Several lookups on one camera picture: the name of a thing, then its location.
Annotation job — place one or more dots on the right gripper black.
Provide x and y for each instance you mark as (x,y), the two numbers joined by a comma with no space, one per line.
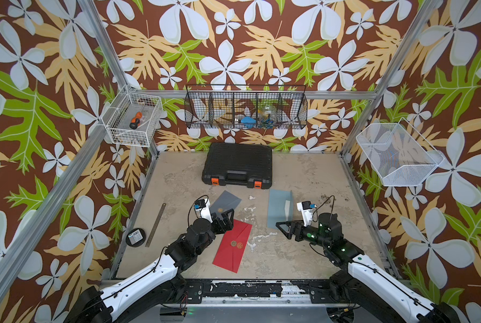
(298,224)

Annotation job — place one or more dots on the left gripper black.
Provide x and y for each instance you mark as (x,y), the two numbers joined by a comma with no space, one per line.
(227,223)

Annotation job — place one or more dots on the light blue envelope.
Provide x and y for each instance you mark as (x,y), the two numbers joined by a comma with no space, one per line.
(280,207)

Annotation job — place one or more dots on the red envelope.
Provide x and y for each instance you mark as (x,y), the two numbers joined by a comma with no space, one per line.
(232,247)

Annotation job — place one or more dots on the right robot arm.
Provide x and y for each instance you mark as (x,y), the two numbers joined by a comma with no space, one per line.
(361,280)

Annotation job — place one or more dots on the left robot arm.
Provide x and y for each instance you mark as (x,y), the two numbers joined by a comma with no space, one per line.
(159,282)

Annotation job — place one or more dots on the grey envelope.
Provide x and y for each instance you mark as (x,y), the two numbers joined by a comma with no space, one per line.
(225,202)

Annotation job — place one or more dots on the black tool case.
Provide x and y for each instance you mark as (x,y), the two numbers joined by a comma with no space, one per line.
(238,164)

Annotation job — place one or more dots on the metal ruler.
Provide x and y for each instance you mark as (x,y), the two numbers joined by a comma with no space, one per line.
(155,226)

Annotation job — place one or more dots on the blue object in basket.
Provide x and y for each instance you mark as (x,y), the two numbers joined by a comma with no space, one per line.
(248,123)

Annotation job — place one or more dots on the black round tape measure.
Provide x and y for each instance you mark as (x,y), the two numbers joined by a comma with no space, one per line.
(136,237)

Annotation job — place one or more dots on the clear jar in basket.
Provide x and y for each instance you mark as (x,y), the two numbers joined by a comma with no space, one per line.
(267,116)

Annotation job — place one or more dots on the white mesh basket right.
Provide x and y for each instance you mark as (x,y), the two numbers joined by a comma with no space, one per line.
(399,154)

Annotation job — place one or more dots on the orange black screwdriver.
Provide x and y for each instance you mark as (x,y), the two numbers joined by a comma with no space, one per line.
(136,121)

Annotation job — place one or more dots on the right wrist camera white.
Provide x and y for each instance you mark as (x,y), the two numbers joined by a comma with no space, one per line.
(307,210)

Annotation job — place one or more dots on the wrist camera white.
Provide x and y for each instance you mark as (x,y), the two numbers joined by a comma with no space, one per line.
(202,208)
(307,210)

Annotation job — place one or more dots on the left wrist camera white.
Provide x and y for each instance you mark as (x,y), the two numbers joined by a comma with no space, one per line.
(202,208)

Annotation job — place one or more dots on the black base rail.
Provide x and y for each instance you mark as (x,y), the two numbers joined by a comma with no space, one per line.
(244,290)

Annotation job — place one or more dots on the black wire basket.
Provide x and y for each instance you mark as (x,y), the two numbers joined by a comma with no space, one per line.
(223,106)

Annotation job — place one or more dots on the white wire basket left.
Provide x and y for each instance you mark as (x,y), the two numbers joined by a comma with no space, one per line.
(123,108)

